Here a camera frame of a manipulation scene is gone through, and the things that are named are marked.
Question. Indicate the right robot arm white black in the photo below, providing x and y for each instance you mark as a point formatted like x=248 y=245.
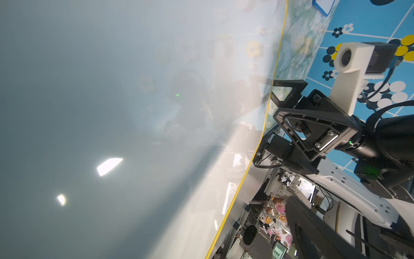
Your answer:
x=390 y=174

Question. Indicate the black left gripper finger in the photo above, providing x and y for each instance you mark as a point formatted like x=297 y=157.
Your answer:
x=313 y=238

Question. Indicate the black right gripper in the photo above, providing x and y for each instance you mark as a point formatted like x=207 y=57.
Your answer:
x=308 y=128

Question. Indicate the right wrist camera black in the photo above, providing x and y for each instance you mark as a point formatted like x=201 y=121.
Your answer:
x=356 y=63

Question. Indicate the blue-framed whiteboard far right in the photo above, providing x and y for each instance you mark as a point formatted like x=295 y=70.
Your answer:
x=324 y=6

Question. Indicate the yellow-framed whiteboard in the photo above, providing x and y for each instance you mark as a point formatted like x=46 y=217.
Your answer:
x=127 y=127

